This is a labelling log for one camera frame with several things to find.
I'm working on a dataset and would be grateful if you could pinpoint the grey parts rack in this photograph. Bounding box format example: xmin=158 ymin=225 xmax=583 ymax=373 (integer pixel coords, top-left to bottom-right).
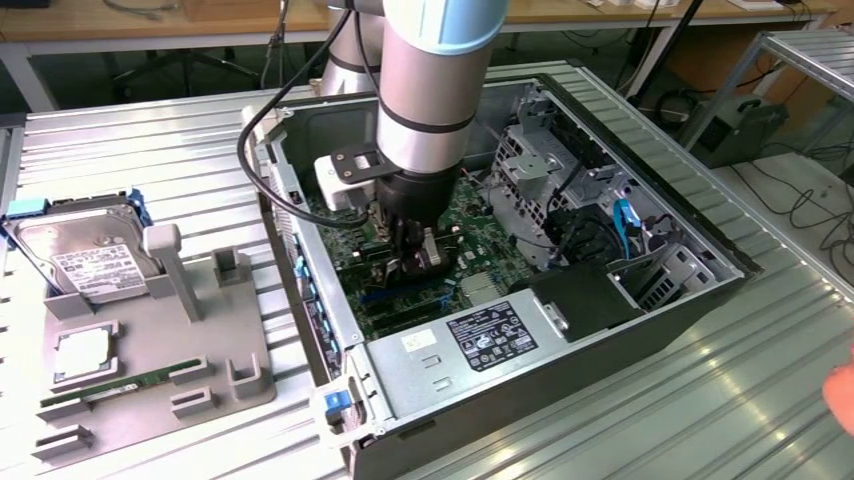
xmin=29 ymin=223 xmax=278 ymax=463

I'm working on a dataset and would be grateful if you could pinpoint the wooden desk with white frame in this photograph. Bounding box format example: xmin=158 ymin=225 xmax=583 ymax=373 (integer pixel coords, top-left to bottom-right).
xmin=0 ymin=0 xmax=839 ymax=112

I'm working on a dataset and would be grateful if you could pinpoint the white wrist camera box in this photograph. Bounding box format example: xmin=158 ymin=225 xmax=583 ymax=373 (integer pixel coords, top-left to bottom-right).
xmin=312 ymin=143 xmax=392 ymax=213

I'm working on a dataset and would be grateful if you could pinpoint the black floor cable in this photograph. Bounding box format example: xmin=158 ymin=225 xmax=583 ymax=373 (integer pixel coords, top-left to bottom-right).
xmin=725 ymin=142 xmax=854 ymax=254

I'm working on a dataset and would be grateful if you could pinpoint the black coiled cable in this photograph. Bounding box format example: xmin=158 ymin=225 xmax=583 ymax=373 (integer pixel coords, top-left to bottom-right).
xmin=655 ymin=89 xmax=700 ymax=127

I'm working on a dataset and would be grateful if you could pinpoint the small silver chipset heatsink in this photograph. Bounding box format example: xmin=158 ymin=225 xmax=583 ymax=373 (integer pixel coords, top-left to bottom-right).
xmin=461 ymin=278 xmax=509 ymax=305

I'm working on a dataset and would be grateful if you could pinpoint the metal slat side table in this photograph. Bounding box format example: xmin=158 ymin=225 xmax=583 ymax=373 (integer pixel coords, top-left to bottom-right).
xmin=692 ymin=29 xmax=854 ymax=151

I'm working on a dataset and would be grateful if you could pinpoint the black tripod stand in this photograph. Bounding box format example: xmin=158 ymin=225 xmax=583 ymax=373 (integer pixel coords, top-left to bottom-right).
xmin=110 ymin=0 xmax=294 ymax=101

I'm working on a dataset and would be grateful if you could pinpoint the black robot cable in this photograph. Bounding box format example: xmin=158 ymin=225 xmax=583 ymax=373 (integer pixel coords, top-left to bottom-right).
xmin=237 ymin=0 xmax=372 ymax=229

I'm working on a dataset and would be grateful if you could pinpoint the open black PC case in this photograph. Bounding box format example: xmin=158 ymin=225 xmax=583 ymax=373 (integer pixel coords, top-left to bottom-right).
xmin=238 ymin=72 xmax=764 ymax=480

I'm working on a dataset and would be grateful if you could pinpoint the blue SATA wire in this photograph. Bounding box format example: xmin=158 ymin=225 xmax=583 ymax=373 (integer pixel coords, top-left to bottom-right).
xmin=609 ymin=197 xmax=643 ymax=262

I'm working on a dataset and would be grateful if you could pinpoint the person's hand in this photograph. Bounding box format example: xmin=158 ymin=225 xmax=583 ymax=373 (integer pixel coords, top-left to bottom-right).
xmin=821 ymin=361 xmax=854 ymax=437

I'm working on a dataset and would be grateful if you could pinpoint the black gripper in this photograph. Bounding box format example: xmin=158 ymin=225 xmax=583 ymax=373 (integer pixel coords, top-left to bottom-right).
xmin=376 ymin=168 xmax=462 ymax=289

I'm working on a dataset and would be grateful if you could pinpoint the black fan shroud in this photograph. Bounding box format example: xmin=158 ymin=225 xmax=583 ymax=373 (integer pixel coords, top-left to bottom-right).
xmin=529 ymin=263 xmax=647 ymax=343

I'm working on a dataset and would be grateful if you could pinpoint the silver hard disk drive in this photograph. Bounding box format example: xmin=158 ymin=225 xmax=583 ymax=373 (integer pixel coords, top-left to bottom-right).
xmin=0 ymin=187 xmax=154 ymax=301
xmin=13 ymin=207 xmax=161 ymax=304

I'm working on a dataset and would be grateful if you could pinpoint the silver CPU chip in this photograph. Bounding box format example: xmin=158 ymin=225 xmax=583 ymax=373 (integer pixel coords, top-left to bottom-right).
xmin=53 ymin=332 xmax=113 ymax=377

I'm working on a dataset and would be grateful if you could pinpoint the silver power supply unit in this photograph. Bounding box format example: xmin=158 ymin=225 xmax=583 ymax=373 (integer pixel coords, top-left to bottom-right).
xmin=358 ymin=289 xmax=575 ymax=420

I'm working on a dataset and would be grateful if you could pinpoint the green RAM stick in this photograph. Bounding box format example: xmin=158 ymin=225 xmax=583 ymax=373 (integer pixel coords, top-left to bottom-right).
xmin=37 ymin=360 xmax=201 ymax=407

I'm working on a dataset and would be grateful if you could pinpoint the silver metal drive cage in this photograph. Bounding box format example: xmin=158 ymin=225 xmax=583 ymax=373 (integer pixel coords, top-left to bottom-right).
xmin=489 ymin=82 xmax=632 ymax=236

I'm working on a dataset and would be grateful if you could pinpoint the green motherboard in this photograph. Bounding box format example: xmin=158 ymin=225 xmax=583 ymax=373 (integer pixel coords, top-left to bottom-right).
xmin=312 ymin=172 xmax=559 ymax=337

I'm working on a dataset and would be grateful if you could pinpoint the black box device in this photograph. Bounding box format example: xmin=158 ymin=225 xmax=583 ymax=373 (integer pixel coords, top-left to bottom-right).
xmin=691 ymin=97 xmax=789 ymax=170

